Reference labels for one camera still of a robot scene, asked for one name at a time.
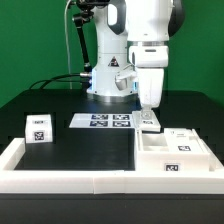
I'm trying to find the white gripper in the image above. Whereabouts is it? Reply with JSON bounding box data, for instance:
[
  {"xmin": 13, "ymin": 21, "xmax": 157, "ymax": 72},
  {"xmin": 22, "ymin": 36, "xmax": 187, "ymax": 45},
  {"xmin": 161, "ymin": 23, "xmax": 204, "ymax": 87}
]
[{"xmin": 129, "ymin": 46, "xmax": 168, "ymax": 120}]

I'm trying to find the white door panel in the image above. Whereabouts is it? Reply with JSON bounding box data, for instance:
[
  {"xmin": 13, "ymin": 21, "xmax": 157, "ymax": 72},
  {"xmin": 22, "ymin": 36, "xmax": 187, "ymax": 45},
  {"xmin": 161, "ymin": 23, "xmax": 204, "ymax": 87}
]
[
  {"xmin": 164, "ymin": 128, "xmax": 203, "ymax": 154},
  {"xmin": 132, "ymin": 111, "xmax": 161, "ymax": 132}
]

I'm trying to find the white cabinet body box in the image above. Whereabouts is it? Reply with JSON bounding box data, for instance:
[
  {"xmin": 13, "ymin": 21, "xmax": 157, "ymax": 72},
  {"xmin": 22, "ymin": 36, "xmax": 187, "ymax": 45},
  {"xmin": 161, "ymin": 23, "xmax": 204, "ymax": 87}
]
[{"xmin": 134, "ymin": 129, "xmax": 224, "ymax": 172}]

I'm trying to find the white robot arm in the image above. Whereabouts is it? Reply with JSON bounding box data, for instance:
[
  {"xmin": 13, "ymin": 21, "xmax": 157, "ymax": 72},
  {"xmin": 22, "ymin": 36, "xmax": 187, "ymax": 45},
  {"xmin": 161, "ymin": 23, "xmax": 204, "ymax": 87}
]
[{"xmin": 88, "ymin": 0, "xmax": 184, "ymax": 120}]

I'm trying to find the small white cabinet top block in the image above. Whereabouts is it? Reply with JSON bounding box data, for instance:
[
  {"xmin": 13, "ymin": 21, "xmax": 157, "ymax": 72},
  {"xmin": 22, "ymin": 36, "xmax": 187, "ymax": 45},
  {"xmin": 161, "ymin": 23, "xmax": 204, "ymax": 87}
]
[{"xmin": 25, "ymin": 114, "xmax": 53, "ymax": 143}]

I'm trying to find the white marker sheet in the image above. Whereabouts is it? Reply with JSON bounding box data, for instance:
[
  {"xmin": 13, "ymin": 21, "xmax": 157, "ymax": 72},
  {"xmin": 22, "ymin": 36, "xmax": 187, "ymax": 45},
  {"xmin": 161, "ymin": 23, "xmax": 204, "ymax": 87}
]
[{"xmin": 69, "ymin": 113, "xmax": 134, "ymax": 128}]

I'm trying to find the white U-shaped fence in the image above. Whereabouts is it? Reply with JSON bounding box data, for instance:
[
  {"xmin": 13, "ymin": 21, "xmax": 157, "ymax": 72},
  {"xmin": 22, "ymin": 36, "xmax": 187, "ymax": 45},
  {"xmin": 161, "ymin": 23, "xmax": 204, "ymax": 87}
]
[{"xmin": 0, "ymin": 138, "xmax": 224, "ymax": 194}]

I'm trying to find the black cable bundle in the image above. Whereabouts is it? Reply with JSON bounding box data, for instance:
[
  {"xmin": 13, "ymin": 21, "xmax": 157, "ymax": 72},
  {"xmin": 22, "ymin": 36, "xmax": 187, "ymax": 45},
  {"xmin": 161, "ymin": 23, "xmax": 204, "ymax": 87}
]
[{"xmin": 29, "ymin": 73, "xmax": 92, "ymax": 90}]

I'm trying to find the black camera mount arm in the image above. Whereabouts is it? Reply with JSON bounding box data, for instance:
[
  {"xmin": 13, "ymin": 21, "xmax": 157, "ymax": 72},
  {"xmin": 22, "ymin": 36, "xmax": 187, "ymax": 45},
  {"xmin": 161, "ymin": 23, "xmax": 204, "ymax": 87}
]
[{"xmin": 73, "ymin": 0, "xmax": 110, "ymax": 73}]

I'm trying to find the white cable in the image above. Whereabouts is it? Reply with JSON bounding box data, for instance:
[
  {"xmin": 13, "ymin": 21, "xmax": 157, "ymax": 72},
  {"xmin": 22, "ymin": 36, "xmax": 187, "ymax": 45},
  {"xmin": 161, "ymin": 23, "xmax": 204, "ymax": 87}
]
[{"xmin": 64, "ymin": 0, "xmax": 74, "ymax": 90}]

